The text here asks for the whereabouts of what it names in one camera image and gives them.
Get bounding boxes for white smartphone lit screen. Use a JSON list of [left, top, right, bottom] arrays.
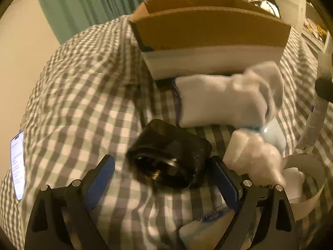
[[10, 131, 25, 200]]

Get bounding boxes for white folded sock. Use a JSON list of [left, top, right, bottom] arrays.
[[174, 61, 283, 128]]

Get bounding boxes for grey white checkered duvet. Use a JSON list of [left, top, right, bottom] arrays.
[[0, 14, 333, 250]]

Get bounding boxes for white louvered wardrobe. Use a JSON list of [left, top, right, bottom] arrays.
[[275, 0, 332, 57]]

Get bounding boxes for brown cardboard box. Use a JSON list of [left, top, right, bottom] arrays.
[[129, 0, 291, 80]]

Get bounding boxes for tissue pack floral print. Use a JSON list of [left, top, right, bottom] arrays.
[[179, 207, 235, 250]]

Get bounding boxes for black glossy case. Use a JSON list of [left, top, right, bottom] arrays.
[[126, 119, 212, 189]]

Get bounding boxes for white bunny plush toy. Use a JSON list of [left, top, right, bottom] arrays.
[[223, 128, 286, 186]]

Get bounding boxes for chair with white garment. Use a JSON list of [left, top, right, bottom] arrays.
[[258, 0, 281, 19]]

